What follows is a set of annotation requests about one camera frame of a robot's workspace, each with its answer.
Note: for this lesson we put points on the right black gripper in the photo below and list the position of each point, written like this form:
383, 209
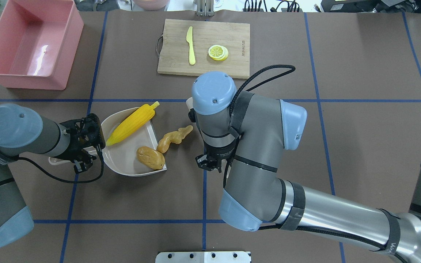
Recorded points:
216, 150

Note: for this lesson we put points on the pink plastic bin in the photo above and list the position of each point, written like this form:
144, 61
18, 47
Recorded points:
38, 43

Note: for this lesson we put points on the yellow toy corn cob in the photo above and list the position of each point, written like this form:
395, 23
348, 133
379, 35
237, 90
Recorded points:
132, 123

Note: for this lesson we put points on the tan toy ginger root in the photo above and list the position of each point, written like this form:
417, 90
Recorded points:
174, 137

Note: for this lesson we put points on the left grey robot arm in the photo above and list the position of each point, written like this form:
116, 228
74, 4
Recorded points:
24, 130

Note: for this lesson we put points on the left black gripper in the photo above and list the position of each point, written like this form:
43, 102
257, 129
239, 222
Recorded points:
72, 146

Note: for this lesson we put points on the yellow plastic knife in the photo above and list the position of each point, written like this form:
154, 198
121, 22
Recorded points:
189, 40

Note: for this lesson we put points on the bamboo cutting board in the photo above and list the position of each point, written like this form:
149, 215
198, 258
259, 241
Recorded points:
173, 57

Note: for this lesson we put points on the brown toy potato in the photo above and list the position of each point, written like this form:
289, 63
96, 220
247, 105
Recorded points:
150, 157

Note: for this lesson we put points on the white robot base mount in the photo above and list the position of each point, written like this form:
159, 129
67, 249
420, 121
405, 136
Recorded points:
204, 257

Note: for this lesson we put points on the beige hand brush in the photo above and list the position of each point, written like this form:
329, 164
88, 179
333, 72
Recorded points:
189, 103

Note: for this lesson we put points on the yellow lemon slices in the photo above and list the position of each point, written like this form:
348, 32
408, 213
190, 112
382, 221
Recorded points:
218, 52

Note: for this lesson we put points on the beige plastic dustpan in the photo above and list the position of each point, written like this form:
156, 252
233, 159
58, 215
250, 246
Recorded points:
121, 157

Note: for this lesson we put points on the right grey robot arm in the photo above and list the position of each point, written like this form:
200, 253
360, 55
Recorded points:
374, 151

